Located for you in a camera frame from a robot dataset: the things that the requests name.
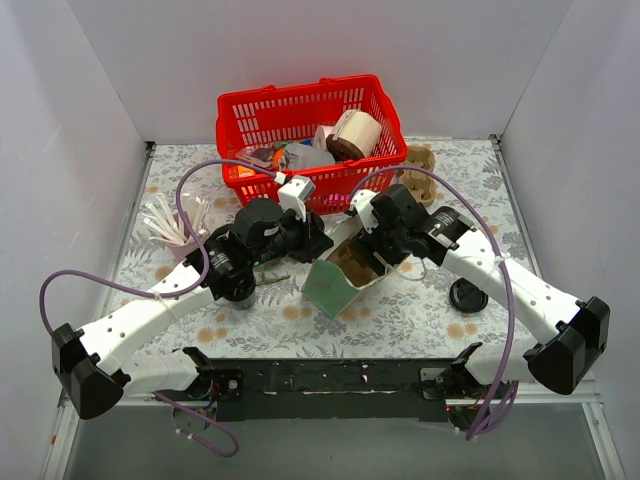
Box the brown cardboard cup carrier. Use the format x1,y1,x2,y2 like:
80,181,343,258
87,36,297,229
327,239,379,288

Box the green illustrated paper bag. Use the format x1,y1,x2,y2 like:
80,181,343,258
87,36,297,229
301,218,409,319

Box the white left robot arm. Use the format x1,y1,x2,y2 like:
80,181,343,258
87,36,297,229
51,198,334,420

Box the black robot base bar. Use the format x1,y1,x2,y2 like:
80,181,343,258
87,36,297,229
161,357,488,422

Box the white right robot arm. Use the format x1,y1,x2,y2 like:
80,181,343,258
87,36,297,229
350,184,610,395

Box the stack of spare cup carriers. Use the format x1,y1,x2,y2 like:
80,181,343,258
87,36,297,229
397,144,437,207

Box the grey foil pouch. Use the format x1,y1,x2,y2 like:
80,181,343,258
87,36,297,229
274,143,335,171

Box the floral patterned table mat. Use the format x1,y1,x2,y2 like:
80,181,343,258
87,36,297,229
115,136,538,358

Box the orange snack box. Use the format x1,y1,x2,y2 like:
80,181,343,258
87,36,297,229
236,166,256,178

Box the red plastic shopping basket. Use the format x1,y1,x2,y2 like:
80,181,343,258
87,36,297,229
216,74,408,214

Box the pink cup of straws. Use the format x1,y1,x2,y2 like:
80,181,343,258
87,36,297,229
143,192,210,261

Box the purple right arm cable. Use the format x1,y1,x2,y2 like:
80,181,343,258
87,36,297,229
349,165,519,441

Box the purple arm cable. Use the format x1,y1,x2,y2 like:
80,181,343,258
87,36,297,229
38,159,286,459
349,165,519,441

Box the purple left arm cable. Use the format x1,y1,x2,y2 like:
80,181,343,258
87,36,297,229
38,159,286,459

